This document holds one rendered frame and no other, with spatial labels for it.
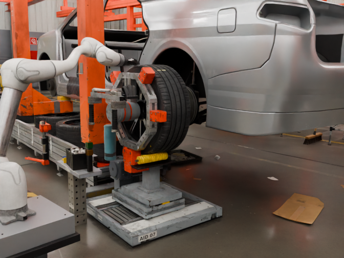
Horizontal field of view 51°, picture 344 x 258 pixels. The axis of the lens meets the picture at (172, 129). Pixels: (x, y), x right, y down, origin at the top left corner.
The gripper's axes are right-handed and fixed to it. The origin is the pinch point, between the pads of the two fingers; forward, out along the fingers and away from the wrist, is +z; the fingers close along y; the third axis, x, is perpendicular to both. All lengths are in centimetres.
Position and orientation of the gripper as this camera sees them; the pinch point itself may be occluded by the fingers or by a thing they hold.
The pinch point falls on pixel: (136, 63)
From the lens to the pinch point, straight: 272.7
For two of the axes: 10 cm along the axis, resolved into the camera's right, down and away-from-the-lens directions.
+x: -1.4, -9.9, 0.1
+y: 8.8, -1.3, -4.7
